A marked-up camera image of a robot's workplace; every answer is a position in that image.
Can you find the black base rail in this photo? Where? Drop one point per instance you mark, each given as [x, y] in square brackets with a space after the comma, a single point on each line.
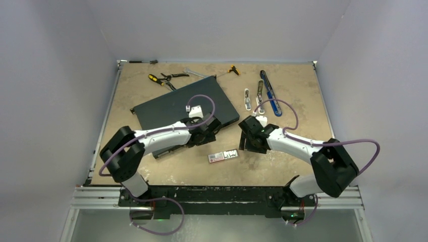
[166, 200]

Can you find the black tool at wall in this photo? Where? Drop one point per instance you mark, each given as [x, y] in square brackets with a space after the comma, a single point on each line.
[152, 62]

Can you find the white stapler part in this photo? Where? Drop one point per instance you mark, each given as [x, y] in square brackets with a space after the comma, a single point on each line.
[247, 100]

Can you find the silver wrench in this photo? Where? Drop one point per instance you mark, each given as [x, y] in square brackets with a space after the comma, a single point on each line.
[189, 71]

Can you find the dark flat network switch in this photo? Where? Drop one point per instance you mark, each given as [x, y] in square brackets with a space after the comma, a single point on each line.
[171, 107]

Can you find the black handled cutters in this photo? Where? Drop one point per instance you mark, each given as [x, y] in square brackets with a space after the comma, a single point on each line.
[174, 76]

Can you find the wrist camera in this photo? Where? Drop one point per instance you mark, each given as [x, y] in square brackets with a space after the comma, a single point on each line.
[263, 120]
[194, 111]

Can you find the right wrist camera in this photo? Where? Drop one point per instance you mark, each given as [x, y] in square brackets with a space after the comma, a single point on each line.
[263, 120]

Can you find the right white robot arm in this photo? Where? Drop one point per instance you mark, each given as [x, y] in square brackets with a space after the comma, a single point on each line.
[332, 166]

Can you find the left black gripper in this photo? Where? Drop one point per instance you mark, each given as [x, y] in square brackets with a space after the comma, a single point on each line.
[209, 137]

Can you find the small yellow black screwdriver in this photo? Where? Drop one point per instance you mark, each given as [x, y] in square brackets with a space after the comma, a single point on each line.
[232, 69]

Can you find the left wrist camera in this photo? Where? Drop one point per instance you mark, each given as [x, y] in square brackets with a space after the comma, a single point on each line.
[194, 111]

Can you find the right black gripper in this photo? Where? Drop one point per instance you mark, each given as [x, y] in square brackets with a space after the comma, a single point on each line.
[245, 144]

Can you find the blue stapler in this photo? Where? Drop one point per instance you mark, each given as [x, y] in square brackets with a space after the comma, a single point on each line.
[270, 93]

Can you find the red white staple box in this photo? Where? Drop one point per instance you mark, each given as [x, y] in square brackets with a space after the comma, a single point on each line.
[216, 157]

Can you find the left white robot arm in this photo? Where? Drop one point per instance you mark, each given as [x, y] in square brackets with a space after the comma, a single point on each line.
[124, 151]

